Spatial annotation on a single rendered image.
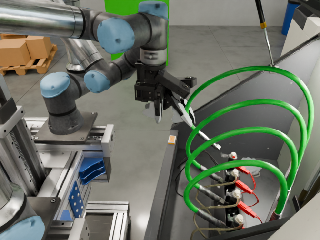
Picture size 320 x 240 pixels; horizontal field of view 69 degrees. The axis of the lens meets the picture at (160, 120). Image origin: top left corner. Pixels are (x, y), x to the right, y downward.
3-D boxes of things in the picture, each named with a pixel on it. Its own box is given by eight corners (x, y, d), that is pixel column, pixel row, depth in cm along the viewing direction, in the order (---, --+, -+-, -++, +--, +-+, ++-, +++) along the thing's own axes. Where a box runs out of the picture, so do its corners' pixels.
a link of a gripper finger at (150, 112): (144, 121, 80) (143, 97, 74) (161, 123, 79) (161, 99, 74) (142, 126, 77) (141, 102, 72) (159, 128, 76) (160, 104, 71)
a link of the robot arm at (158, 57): (169, 43, 67) (164, 52, 61) (168, 58, 70) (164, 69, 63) (143, 41, 68) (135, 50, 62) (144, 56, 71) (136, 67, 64)
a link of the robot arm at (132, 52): (133, 42, 86) (146, 27, 80) (149, 67, 86) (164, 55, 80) (118, 45, 80) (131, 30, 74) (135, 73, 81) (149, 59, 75)
